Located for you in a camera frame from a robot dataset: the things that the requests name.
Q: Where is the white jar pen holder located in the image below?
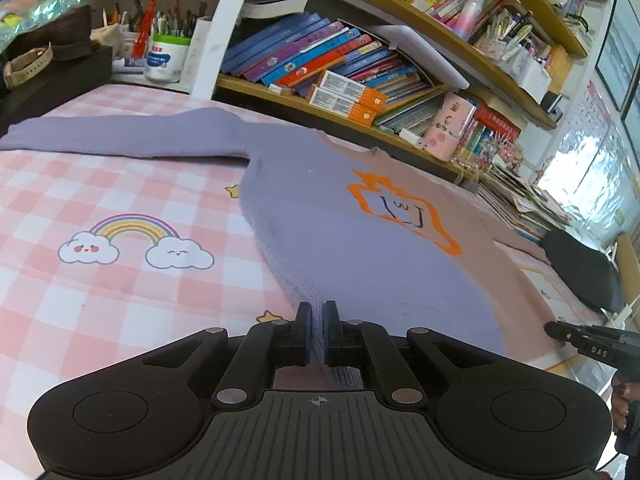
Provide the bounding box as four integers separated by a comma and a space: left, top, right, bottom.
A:
145, 34, 192, 83

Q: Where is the black box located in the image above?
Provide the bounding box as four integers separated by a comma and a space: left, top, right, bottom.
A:
0, 44, 113, 136

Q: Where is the purple and pink sweater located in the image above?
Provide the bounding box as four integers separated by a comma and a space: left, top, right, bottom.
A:
0, 106, 566, 391

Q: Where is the row of leaning books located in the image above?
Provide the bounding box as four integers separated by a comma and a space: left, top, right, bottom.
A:
220, 12, 446, 133

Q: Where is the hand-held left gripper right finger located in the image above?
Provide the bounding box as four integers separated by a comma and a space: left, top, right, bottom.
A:
324, 301, 501, 411

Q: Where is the pink checked table mat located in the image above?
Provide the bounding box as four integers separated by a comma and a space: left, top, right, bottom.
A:
0, 82, 621, 480

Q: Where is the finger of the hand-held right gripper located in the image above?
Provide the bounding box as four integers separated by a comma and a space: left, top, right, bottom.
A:
544, 320, 586, 348

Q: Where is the pink gradient bottle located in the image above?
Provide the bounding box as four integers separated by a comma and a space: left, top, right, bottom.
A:
451, 0, 487, 41

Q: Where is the person's right hand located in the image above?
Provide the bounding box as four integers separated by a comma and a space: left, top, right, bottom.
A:
611, 370, 640, 441

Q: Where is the colourful bead ornament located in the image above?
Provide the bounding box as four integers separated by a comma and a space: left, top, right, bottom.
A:
470, 132, 525, 173

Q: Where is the brown leather shoe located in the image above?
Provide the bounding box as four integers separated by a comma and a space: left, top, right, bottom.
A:
10, 7, 93, 61

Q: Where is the stack of magazines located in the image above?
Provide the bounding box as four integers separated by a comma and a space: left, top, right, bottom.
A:
475, 160, 571, 243

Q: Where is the white flat tablet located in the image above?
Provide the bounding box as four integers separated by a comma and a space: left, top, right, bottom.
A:
367, 24, 471, 90

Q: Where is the iridescent plastic bag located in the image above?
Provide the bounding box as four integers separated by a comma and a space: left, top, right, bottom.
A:
0, 0, 90, 53

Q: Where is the framed wall picture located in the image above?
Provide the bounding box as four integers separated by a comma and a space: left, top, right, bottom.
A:
594, 0, 640, 111

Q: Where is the white pen organizer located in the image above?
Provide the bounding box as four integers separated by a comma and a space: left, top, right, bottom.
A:
500, 42, 552, 103

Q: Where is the red tassel ornament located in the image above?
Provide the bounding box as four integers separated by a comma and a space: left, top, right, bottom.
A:
131, 0, 161, 58

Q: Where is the thick black-covered book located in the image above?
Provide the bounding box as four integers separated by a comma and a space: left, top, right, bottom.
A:
242, 0, 312, 20

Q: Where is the wooden and white bookshelf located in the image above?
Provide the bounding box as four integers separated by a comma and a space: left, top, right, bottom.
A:
190, 0, 608, 181

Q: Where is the pink printed cylinder tin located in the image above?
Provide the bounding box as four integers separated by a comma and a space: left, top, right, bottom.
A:
424, 92, 477, 162

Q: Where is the bunch of pens and pencils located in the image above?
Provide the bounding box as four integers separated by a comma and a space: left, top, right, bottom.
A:
102, 0, 211, 38

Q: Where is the wall calendar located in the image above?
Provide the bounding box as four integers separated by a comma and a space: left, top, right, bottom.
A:
570, 80, 621, 133

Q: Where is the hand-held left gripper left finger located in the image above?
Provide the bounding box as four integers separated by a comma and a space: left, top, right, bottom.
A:
135, 301, 312, 411

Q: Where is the beige wristwatch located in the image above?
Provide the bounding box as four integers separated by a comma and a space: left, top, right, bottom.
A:
2, 42, 53, 91

